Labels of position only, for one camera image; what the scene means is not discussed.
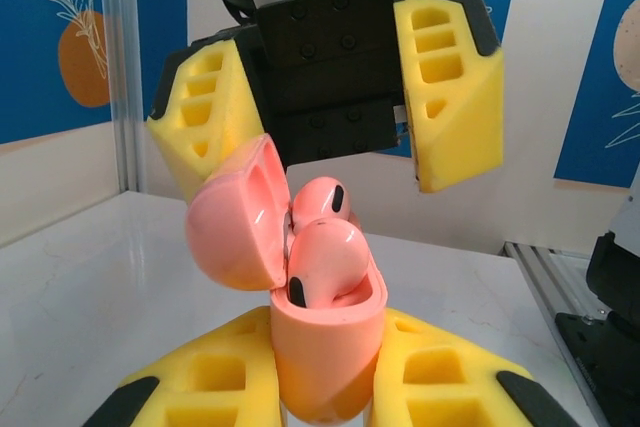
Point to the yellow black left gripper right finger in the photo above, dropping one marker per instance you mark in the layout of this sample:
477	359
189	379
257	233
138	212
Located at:
440	387

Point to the blue poster dotted beige egg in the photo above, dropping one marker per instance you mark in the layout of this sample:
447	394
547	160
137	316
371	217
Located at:
590	122

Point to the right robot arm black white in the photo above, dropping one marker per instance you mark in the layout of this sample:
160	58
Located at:
612	272

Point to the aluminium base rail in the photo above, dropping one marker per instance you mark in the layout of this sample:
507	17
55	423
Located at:
540	277

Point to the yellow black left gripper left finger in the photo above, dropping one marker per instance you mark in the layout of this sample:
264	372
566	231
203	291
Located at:
210	387

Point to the aluminium corner post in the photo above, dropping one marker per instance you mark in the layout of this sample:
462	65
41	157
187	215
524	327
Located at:
122	97

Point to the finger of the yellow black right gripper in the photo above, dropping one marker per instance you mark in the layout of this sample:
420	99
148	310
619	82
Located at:
465	112
230	107

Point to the pink earbud charging case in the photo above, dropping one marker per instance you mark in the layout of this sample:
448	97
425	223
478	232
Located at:
325	347

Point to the blue poster fern orange circle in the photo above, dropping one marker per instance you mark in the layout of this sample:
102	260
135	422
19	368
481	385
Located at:
30	72

